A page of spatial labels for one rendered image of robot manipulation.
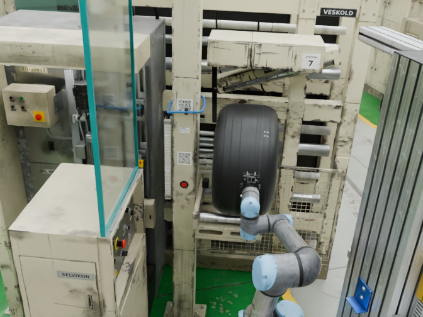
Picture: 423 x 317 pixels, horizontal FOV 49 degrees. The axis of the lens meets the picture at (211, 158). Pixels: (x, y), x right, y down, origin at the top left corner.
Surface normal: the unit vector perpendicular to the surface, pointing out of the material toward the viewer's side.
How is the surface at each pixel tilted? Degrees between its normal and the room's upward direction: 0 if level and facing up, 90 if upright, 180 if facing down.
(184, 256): 90
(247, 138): 42
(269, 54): 90
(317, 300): 0
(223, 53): 90
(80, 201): 0
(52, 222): 0
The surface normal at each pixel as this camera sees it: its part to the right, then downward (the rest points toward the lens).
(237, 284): 0.04, -0.89
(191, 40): -0.09, 0.46
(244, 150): -0.05, -0.14
